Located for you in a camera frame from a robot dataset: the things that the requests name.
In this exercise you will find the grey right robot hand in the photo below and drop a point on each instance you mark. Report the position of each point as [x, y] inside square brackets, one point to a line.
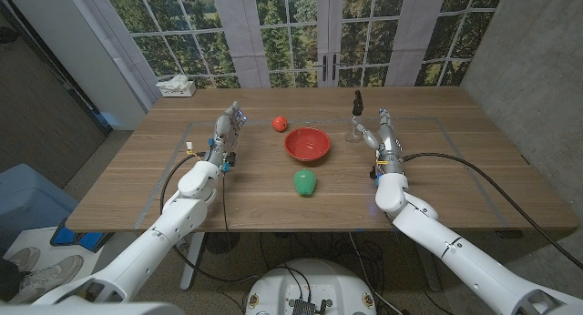
[389, 146]

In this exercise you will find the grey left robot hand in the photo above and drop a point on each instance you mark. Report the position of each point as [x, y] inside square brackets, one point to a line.
[228, 128]

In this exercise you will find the white robot shoulder cover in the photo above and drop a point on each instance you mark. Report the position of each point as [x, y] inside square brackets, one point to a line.
[91, 309]

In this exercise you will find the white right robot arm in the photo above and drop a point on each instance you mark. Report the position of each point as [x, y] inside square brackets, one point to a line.
[432, 233]

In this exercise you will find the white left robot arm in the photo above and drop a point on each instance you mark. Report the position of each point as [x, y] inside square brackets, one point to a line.
[182, 215]

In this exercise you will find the red bowl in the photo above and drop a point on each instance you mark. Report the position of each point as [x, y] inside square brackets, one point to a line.
[307, 144]

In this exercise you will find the white tissue box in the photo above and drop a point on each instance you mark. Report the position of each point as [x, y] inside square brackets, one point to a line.
[178, 89]

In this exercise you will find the grey tape outline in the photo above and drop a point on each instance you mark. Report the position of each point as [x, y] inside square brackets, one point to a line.
[319, 121]

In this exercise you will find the green pepper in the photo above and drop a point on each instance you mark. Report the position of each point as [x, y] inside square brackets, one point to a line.
[305, 183]

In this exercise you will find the black round fan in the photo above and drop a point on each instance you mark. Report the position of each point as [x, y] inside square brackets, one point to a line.
[221, 243]

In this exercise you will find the printed window backdrop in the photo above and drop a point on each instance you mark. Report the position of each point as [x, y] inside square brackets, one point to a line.
[291, 33]

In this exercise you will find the grey table leg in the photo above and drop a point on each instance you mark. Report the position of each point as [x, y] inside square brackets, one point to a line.
[428, 265]

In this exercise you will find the white table leg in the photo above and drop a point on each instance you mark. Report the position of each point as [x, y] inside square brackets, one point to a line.
[191, 260]

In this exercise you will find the white robot torso base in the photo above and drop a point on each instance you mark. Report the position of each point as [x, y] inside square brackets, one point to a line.
[309, 283]

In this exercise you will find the blue plastic object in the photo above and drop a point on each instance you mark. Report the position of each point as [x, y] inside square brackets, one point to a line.
[68, 236]

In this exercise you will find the blue-grey storage bin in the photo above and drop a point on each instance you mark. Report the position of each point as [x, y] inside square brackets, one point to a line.
[32, 201]

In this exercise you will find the grey sneaker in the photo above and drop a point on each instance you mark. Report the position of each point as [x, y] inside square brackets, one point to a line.
[25, 258]
[45, 278]

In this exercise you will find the person in dark clothes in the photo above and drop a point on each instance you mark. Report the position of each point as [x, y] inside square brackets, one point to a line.
[7, 278]

